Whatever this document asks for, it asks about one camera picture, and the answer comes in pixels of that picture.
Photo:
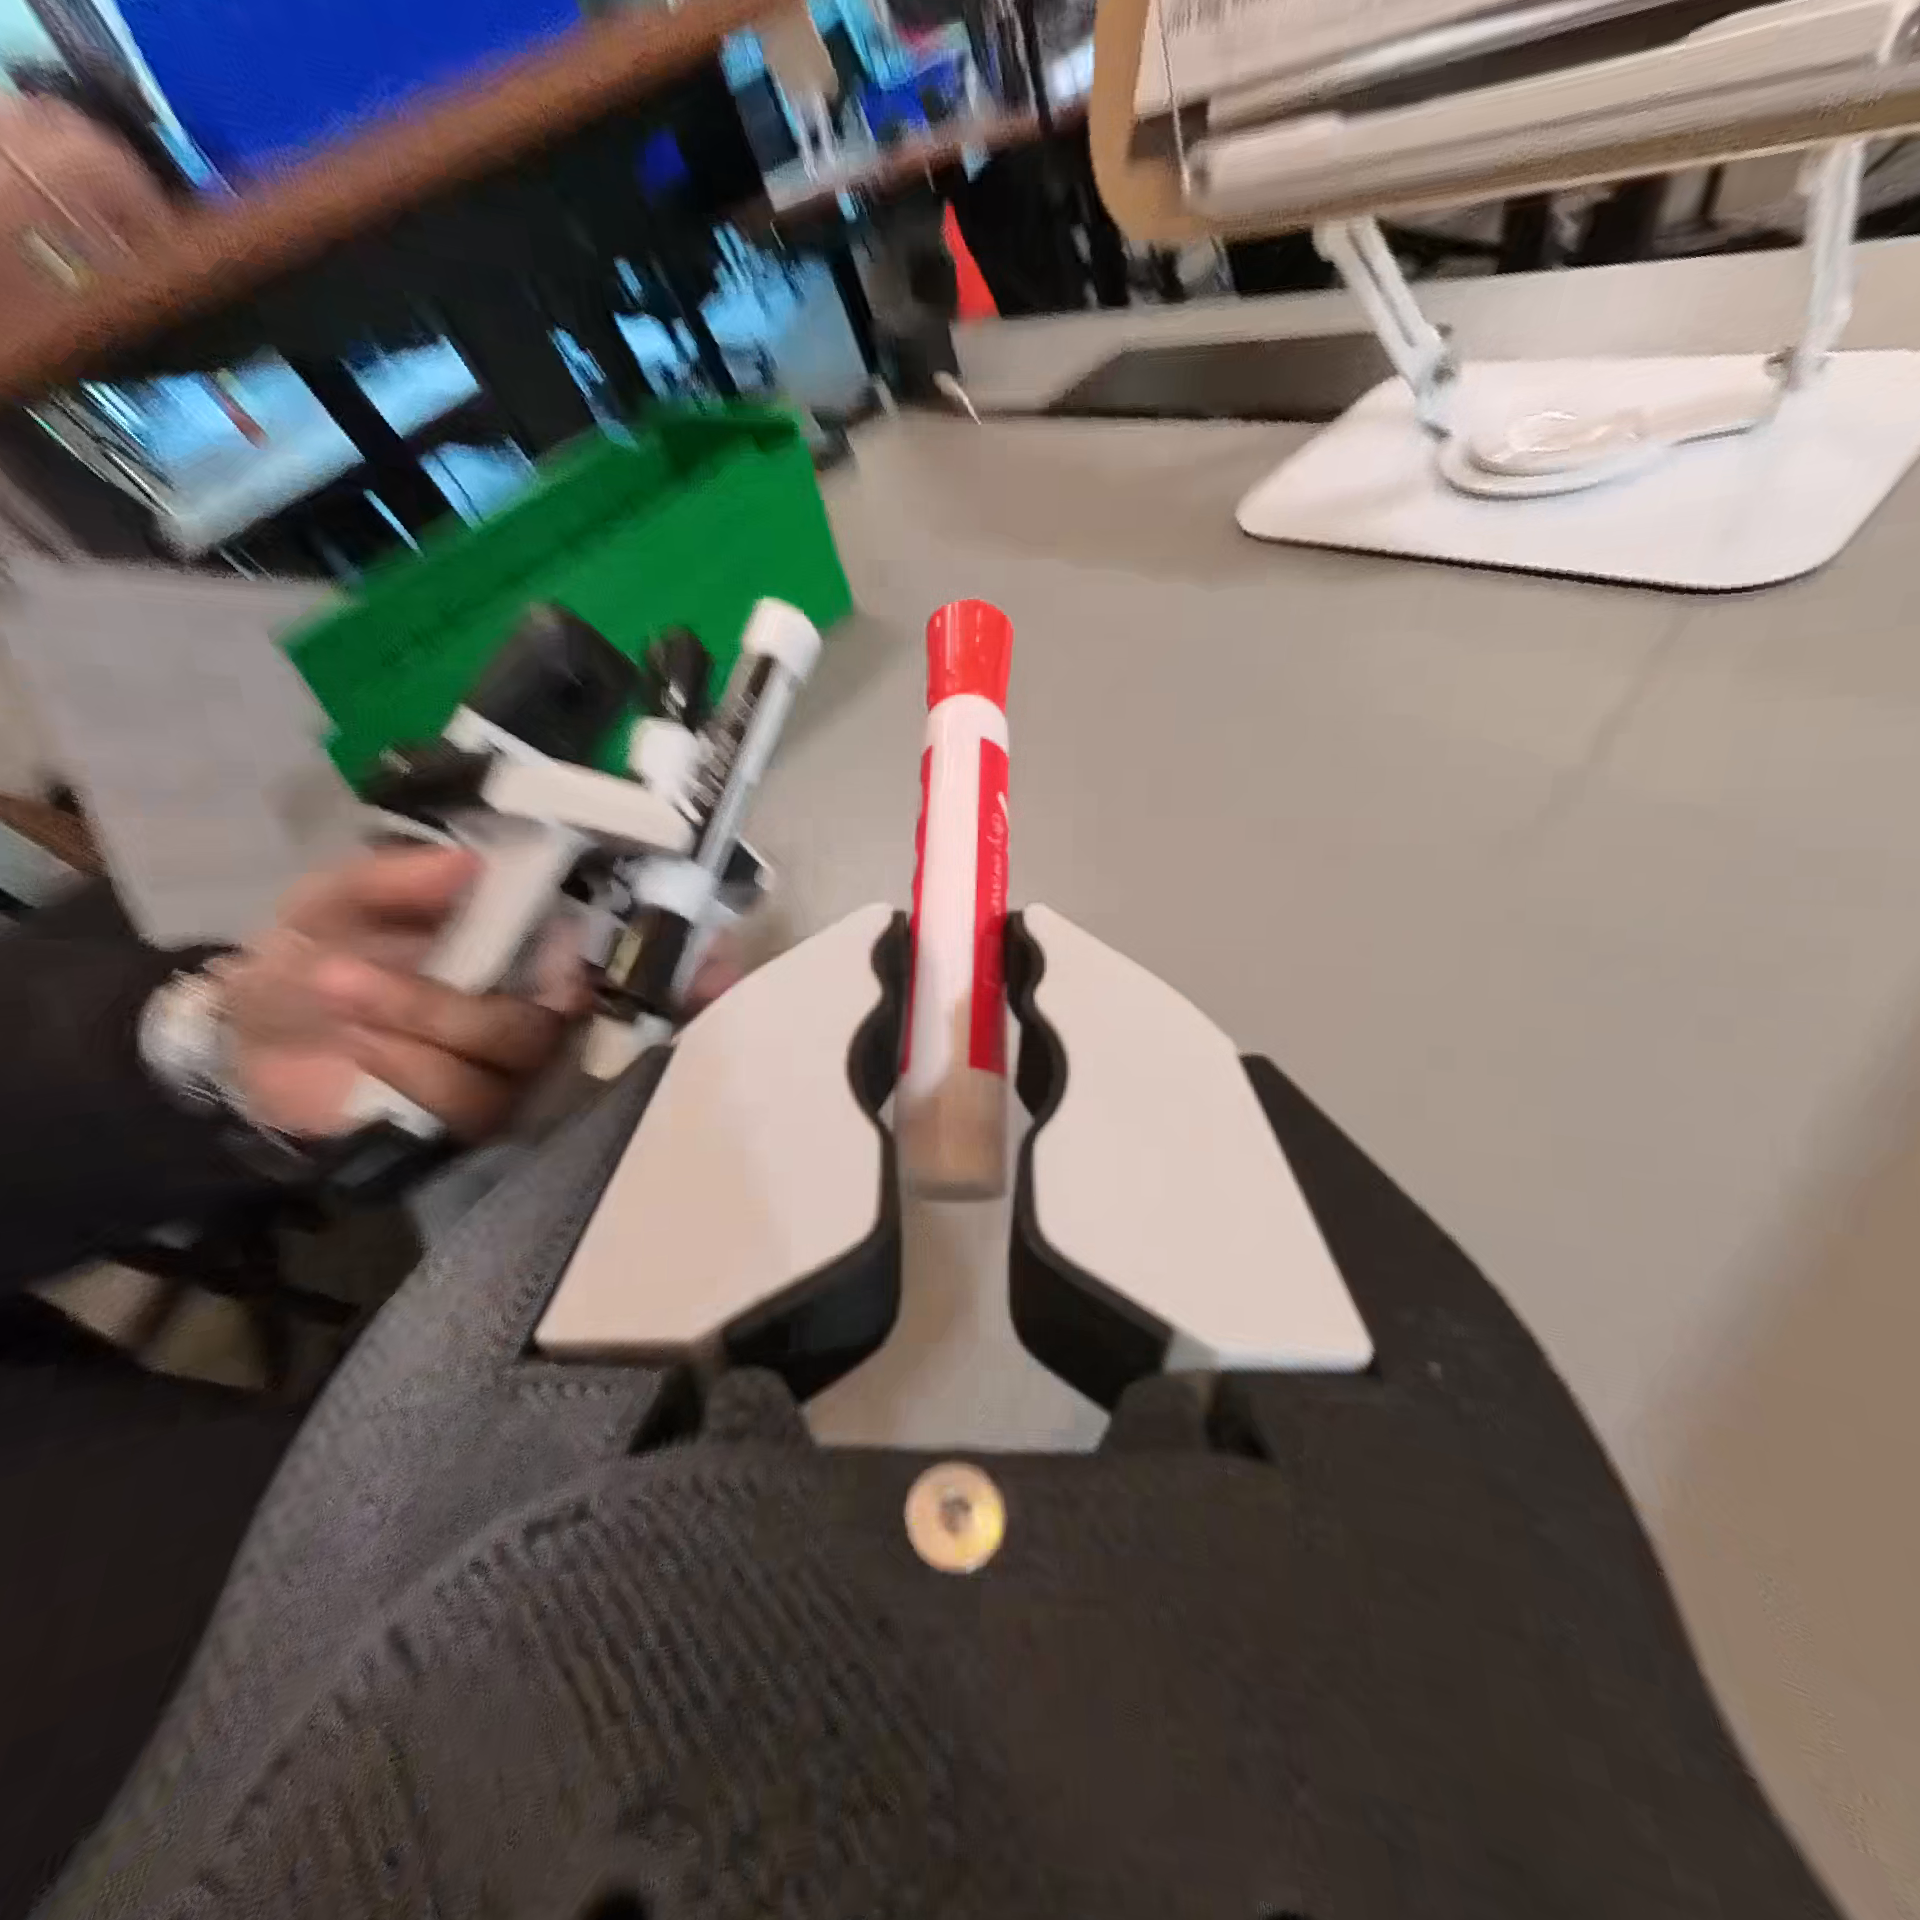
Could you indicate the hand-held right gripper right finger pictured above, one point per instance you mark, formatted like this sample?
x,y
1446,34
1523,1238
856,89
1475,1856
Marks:
x,y
1185,1170

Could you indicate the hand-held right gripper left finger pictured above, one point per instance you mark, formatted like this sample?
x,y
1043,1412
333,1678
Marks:
x,y
720,1156

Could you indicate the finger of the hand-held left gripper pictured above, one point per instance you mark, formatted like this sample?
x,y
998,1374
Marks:
x,y
585,802
667,765

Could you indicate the black dry erase marker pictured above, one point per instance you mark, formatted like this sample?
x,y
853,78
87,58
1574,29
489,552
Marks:
x,y
751,705

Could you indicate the red dry erase marker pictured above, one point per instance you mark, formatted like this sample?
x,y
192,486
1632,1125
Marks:
x,y
960,901

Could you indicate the person's left forearm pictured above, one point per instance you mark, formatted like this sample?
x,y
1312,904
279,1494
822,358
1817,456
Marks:
x,y
75,1142

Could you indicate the person's left hand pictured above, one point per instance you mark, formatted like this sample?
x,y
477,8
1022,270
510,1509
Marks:
x,y
375,1021

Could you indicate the green plastic bin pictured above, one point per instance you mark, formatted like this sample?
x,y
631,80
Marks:
x,y
600,556

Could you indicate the silver wristwatch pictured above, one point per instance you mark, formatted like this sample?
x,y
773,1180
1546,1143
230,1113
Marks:
x,y
189,1049

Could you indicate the orange cone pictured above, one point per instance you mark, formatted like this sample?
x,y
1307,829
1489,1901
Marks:
x,y
967,264

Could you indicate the blue panel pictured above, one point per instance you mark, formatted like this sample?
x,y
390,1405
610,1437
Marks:
x,y
329,60

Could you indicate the tan wooden board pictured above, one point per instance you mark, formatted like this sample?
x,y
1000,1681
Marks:
x,y
1125,135

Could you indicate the white document stand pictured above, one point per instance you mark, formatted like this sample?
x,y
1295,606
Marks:
x,y
1575,481

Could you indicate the printed paper sheets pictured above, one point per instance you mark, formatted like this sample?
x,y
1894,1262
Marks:
x,y
1424,30

